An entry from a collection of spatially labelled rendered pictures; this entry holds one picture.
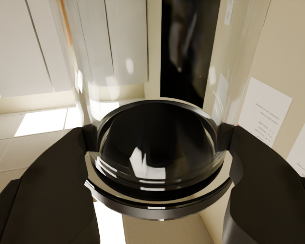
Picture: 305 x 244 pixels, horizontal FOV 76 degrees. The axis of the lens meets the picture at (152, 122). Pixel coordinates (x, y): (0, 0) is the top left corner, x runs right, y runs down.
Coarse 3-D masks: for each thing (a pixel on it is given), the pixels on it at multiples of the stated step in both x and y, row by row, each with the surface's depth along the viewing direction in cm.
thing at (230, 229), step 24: (240, 144) 10; (264, 144) 10; (240, 168) 9; (264, 168) 8; (288, 168) 8; (240, 192) 7; (264, 192) 7; (288, 192) 7; (240, 216) 6; (264, 216) 6; (288, 216) 6; (240, 240) 6; (264, 240) 6; (288, 240) 6
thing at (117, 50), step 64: (64, 0) 6; (128, 0) 5; (192, 0) 5; (256, 0) 6; (128, 64) 6; (192, 64) 6; (128, 128) 8; (192, 128) 8; (128, 192) 10; (192, 192) 10
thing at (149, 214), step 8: (88, 184) 10; (96, 192) 10; (224, 192) 11; (104, 200) 10; (112, 200) 10; (208, 200) 10; (216, 200) 10; (112, 208) 10; (120, 208) 10; (128, 208) 9; (136, 208) 9; (184, 208) 9; (192, 208) 10; (200, 208) 10; (136, 216) 10; (144, 216) 10; (152, 216) 10; (160, 216) 10; (168, 216) 10; (176, 216) 10
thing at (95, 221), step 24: (72, 144) 10; (48, 168) 8; (72, 168) 8; (24, 192) 7; (48, 192) 7; (72, 192) 7; (24, 216) 6; (48, 216) 6; (72, 216) 6; (96, 216) 7; (24, 240) 6; (48, 240) 6; (72, 240) 6; (96, 240) 7
